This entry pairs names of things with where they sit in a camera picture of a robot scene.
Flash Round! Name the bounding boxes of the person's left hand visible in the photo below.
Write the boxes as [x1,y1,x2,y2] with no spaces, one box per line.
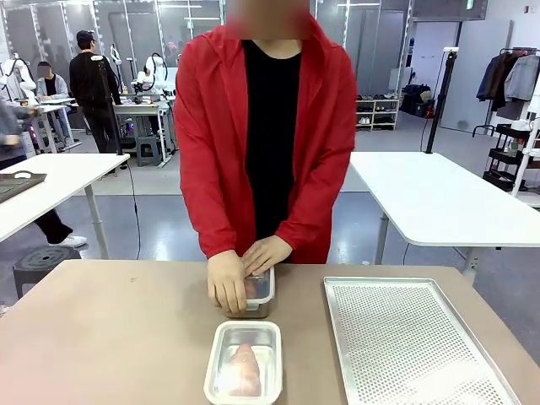
[242,235,294,278]

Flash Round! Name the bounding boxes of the person's right hand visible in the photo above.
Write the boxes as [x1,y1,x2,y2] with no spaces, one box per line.
[207,251,248,316]

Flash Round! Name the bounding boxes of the clear plastic clip lid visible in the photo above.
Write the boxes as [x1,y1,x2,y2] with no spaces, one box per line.
[242,264,276,308]
[203,320,283,405]

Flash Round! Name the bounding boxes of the person's left forearm red sleeve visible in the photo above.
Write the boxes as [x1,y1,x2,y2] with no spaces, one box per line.
[276,168,352,265]

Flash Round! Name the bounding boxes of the person's right forearm red sleeve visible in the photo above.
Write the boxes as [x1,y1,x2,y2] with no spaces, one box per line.
[185,168,251,261]

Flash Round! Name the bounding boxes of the person in red jacket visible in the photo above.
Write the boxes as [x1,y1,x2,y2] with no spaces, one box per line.
[173,0,359,266]

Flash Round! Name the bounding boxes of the grey step stool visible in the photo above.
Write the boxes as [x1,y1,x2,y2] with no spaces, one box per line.
[135,137,163,168]

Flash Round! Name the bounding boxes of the perforated metal baking tray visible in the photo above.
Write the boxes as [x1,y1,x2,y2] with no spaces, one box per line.
[323,276,522,405]

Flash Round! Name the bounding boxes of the light wooden shoe rack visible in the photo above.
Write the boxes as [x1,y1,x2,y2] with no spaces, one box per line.
[356,96,401,132]

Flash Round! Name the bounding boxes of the white rounded table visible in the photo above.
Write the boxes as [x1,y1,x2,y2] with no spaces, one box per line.
[349,151,540,275]

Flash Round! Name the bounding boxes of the walking person in grey top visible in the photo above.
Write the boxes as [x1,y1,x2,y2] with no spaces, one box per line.
[0,99,89,249]

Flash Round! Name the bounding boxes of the black round-hole stool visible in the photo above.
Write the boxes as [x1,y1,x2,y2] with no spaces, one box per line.
[12,246,84,299]

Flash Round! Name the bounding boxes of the white table with grey leg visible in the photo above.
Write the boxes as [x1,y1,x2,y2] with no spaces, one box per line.
[0,152,131,259]

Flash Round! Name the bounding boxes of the black bag pile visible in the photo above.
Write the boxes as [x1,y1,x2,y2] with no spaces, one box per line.
[400,84,435,118]

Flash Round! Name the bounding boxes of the white background robot with gripper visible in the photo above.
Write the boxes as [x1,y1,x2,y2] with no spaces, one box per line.
[133,52,176,97]

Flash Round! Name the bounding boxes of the black pole stand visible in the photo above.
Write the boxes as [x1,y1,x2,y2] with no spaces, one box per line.
[424,46,460,154]

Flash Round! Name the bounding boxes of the standing man in black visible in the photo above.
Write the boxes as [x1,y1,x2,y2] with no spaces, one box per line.
[68,30,123,155]

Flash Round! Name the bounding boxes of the white background desk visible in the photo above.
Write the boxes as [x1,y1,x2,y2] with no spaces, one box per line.
[24,100,82,154]

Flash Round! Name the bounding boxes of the black rolling cart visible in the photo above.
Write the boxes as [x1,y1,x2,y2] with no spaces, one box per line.
[483,122,533,192]

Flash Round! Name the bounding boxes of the seated person in grey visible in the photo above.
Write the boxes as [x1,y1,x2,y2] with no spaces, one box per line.
[35,61,70,101]

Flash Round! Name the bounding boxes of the clothes rack with jackets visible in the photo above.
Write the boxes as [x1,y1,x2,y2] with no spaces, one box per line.
[476,48,540,137]

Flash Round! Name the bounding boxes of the black hanging floor cable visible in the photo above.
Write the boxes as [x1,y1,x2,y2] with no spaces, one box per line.
[125,162,141,259]

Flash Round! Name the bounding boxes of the black camera tripod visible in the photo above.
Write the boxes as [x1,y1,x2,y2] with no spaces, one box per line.
[91,54,126,158]

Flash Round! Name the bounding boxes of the dark wooden handled tray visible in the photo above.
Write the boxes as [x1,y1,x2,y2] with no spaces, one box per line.
[0,170,48,204]

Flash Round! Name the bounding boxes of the white metal frame rack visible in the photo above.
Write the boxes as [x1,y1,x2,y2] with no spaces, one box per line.
[511,100,540,208]

